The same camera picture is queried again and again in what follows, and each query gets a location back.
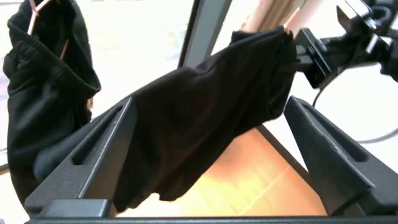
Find black shorts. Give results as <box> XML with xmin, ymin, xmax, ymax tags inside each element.
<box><xmin>2</xmin><ymin>0</ymin><xmax>102</xmax><ymax>206</ymax></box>

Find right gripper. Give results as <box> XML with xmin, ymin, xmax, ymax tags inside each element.
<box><xmin>295</xmin><ymin>27</ymin><xmax>383</xmax><ymax>90</ymax></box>

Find beige curtain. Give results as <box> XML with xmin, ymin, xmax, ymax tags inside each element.
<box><xmin>241</xmin><ymin>0</ymin><xmax>326</xmax><ymax>35</ymax></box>

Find black garment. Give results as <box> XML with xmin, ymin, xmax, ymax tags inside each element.
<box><xmin>113</xmin><ymin>26</ymin><xmax>298</xmax><ymax>213</ymax></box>

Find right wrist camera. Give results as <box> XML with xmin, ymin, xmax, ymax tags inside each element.
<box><xmin>335</xmin><ymin>0</ymin><xmax>394</xmax><ymax>37</ymax></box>

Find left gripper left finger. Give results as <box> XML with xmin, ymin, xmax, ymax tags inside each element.
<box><xmin>24</xmin><ymin>96</ymin><xmax>137</xmax><ymax>218</ymax></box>

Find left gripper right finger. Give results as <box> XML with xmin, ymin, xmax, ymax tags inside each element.
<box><xmin>284</xmin><ymin>95</ymin><xmax>398</xmax><ymax>216</ymax></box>

